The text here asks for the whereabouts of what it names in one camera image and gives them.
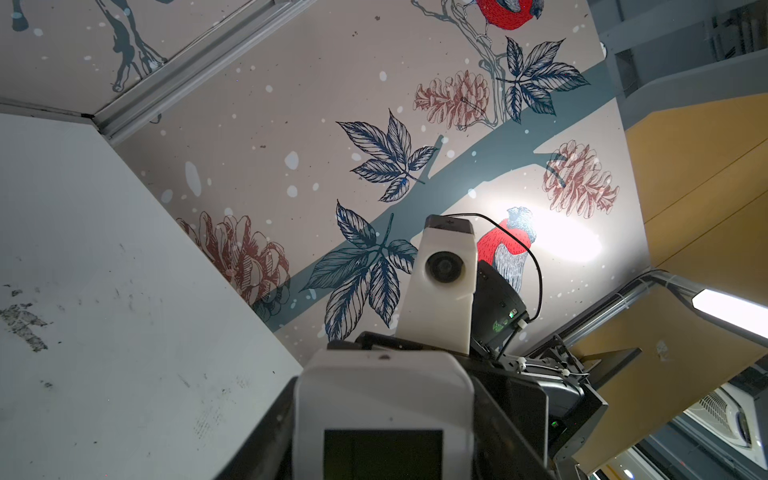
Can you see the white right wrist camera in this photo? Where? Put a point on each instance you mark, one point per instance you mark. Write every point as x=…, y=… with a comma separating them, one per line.
x=437, y=306

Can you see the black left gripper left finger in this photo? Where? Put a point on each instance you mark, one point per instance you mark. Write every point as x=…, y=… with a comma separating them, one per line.
x=267, y=451

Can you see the white remote control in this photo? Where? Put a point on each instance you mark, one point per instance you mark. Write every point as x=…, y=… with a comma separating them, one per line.
x=383, y=415

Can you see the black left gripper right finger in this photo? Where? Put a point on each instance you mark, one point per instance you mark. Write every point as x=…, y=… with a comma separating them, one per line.
x=501, y=451

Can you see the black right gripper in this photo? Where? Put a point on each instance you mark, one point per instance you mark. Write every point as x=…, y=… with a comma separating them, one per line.
x=525, y=404

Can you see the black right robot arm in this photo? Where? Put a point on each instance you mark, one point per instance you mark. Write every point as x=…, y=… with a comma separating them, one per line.
x=574, y=403

